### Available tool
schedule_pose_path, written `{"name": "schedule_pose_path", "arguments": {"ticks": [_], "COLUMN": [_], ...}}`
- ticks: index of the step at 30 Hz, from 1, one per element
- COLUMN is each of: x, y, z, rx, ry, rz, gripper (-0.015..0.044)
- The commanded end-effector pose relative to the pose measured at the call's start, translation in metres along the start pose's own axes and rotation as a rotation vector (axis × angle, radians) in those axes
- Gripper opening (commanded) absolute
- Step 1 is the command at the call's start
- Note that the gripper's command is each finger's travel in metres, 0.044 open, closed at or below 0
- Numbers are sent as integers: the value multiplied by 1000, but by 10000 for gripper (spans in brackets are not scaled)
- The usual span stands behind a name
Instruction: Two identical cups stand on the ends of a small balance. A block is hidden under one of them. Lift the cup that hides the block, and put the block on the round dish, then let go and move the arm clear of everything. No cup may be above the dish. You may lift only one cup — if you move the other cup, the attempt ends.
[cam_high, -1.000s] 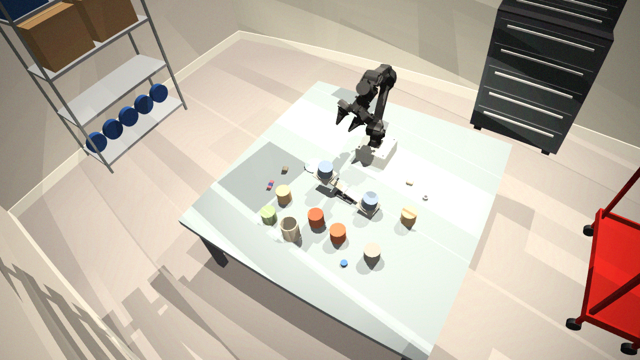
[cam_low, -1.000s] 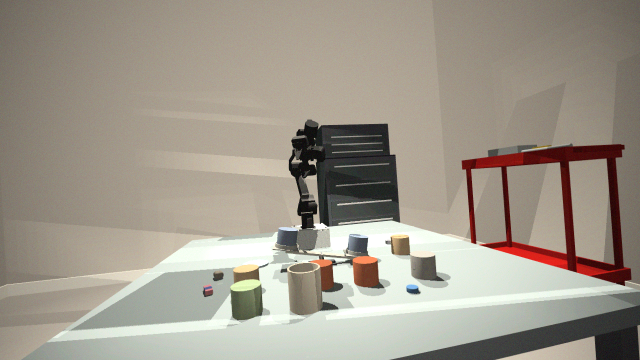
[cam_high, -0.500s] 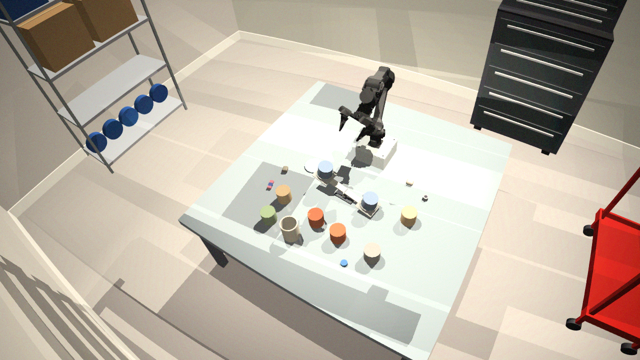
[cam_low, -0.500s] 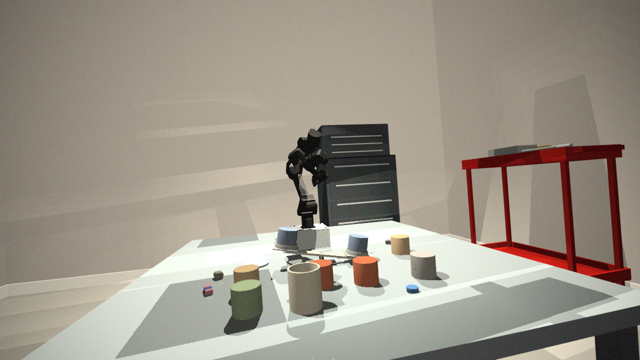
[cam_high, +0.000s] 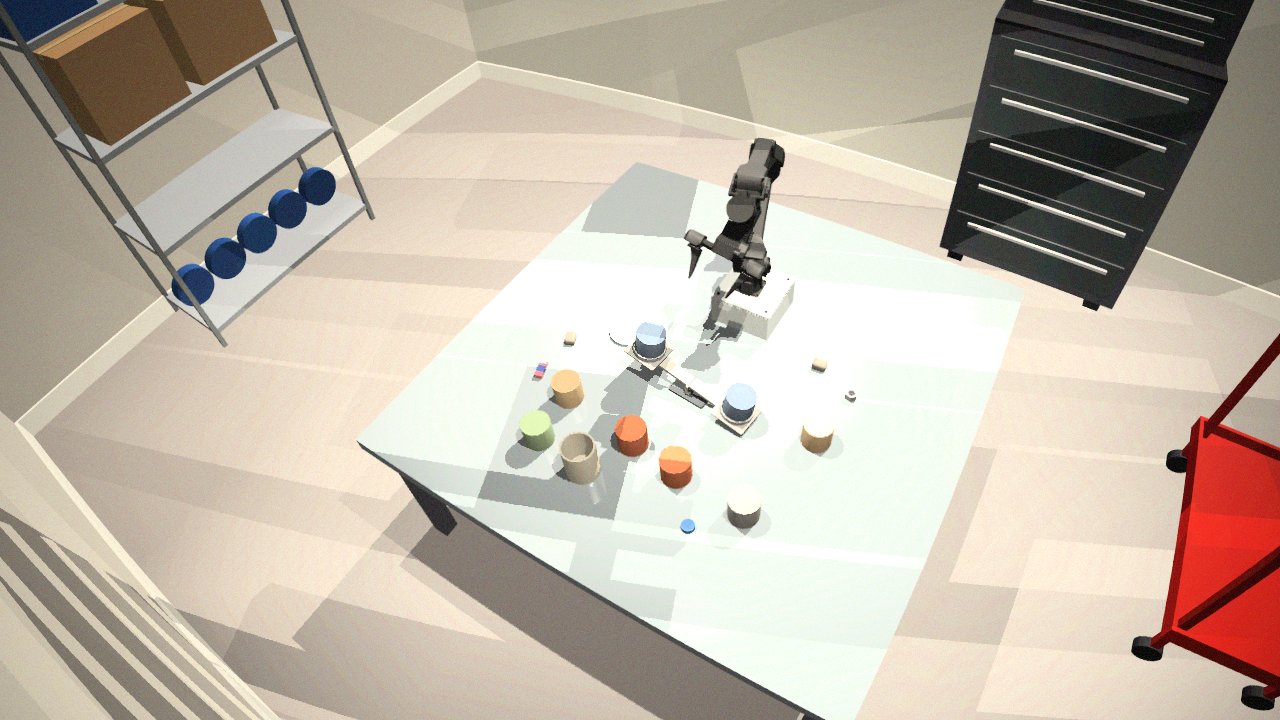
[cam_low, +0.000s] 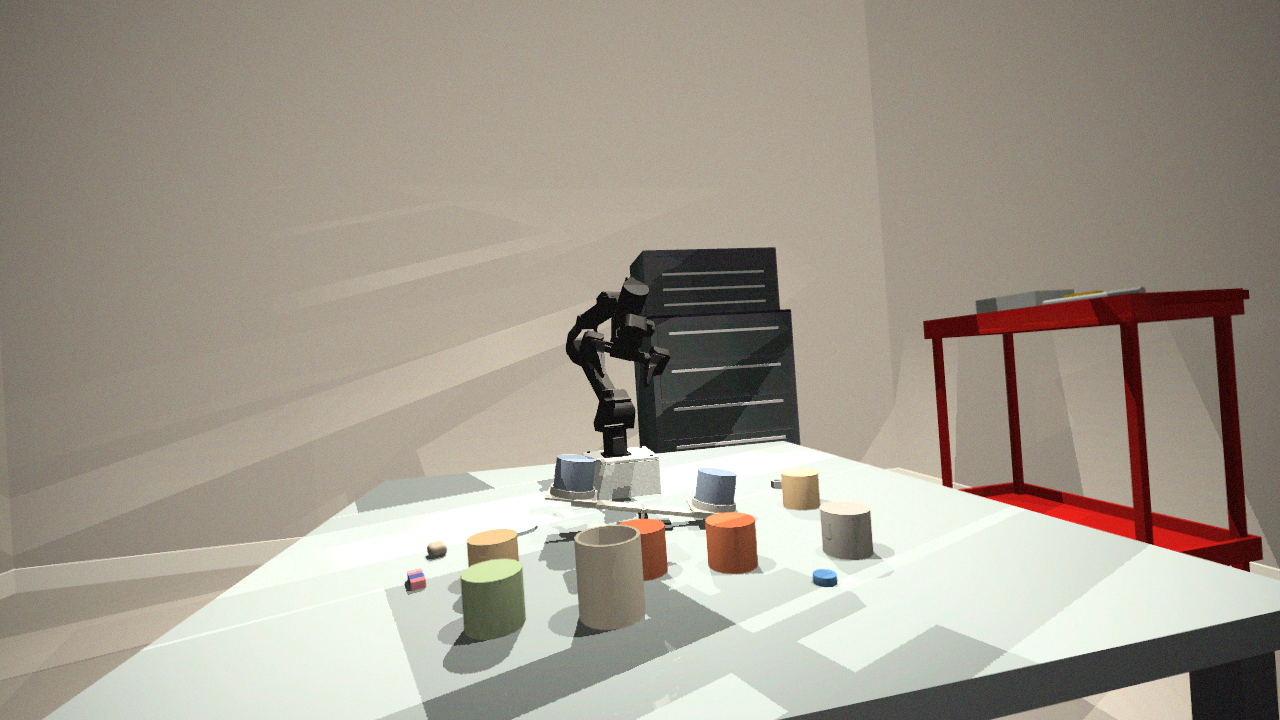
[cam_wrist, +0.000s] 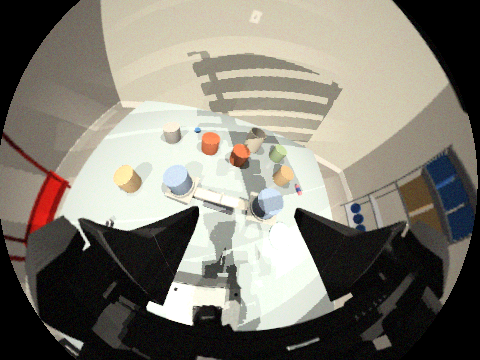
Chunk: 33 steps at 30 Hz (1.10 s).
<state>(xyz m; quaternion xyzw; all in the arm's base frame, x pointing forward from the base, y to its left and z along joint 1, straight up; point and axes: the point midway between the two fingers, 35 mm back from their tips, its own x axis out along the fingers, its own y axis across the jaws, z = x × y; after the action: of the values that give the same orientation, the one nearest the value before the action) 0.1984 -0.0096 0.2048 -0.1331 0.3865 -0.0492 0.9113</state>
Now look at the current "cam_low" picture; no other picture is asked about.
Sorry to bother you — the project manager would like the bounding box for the olive green cylinder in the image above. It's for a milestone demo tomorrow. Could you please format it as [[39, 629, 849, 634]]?
[[460, 559, 526, 641]]

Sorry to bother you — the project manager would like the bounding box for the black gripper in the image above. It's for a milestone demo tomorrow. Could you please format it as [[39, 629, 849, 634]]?
[[579, 322, 669, 387]]

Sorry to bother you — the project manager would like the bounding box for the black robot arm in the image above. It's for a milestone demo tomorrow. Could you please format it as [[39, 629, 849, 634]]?
[[566, 277, 655, 457]]

